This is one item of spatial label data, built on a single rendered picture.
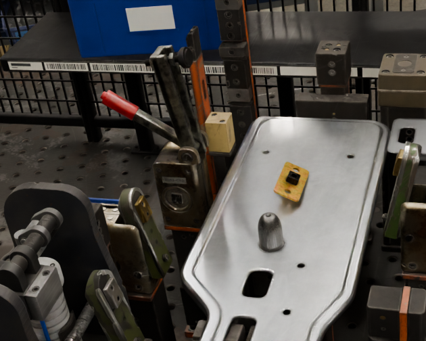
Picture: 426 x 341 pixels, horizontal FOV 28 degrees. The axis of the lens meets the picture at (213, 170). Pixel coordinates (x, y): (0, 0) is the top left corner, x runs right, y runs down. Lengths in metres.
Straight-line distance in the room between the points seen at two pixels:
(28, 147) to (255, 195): 0.94
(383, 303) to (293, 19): 0.75
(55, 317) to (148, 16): 0.72
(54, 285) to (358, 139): 0.59
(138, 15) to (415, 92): 0.52
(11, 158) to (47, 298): 1.16
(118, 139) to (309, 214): 0.91
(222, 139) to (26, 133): 0.92
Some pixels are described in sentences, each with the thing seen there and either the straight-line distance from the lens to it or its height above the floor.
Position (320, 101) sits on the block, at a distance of 1.42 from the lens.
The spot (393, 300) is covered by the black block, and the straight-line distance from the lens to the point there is 1.04.
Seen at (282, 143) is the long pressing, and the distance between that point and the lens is 1.32.
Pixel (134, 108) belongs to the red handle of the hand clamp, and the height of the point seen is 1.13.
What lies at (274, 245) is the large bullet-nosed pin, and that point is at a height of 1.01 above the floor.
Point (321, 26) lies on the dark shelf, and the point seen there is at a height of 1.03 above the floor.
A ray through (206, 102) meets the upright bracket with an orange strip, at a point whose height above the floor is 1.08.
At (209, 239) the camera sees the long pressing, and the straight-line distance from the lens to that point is 1.14.
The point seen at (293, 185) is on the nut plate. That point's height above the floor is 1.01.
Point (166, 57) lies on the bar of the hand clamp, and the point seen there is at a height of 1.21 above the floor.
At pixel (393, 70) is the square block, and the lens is 1.38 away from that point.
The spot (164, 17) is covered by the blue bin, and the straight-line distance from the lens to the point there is 1.55.
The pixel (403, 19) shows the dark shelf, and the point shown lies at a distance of 1.62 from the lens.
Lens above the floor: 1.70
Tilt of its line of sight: 33 degrees down
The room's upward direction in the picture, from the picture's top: 9 degrees counter-clockwise
